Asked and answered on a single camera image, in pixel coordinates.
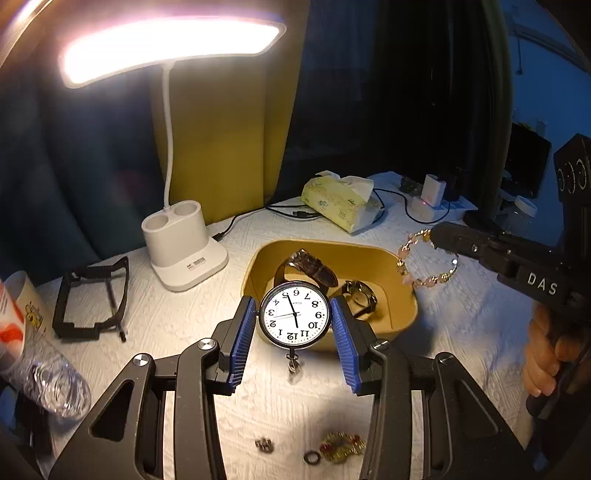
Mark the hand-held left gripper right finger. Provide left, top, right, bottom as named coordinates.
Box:
left=329, top=295, right=546, bottom=480

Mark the white charger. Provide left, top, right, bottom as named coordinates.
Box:
left=422, top=174, right=447, bottom=206

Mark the yellow tissue pack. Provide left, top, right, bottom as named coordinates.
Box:
left=301, top=171, right=376, bottom=234

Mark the black cable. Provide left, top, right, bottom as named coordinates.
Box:
left=215, top=187, right=416, bottom=241

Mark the brown leather strap watch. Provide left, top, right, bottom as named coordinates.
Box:
left=273, top=249, right=341, bottom=297

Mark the black plastic frame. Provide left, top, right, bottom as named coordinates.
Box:
left=52, top=256, right=131, bottom=342

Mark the silver metal wristwatch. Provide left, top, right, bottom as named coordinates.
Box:
left=342, top=280, right=378, bottom=319

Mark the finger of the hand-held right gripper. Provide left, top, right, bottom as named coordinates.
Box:
left=431, top=222, right=522, bottom=278
left=464, top=210, right=509, bottom=241

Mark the dark monitor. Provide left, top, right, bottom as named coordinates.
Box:
left=501, top=122, right=553, bottom=200

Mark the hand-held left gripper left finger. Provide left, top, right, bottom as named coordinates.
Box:
left=48, top=296, right=257, bottom=480

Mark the white paper cup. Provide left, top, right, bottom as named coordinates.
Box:
left=4, top=271, right=52, bottom=340

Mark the person's right hand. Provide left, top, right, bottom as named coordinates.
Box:
left=523, top=305, right=591, bottom=397

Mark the clear plastic bottle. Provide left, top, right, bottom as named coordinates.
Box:
left=0, top=277, right=92, bottom=418

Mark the white lidded jar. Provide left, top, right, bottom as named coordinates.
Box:
left=507, top=196, right=537, bottom=232

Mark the white desk lamp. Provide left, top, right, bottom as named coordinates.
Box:
left=58, top=18, right=287, bottom=292

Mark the yellow padded panel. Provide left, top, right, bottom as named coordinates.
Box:
left=150, top=0, right=311, bottom=227

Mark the yellow tray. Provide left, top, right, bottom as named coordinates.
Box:
left=241, top=239, right=420, bottom=354

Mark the white power strip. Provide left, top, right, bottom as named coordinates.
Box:
left=411, top=194, right=482, bottom=223

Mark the black rimmed pocket watch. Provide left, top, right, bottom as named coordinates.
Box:
left=257, top=281, right=332, bottom=386

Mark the pink bead bracelet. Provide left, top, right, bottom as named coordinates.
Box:
left=396, top=229, right=461, bottom=291

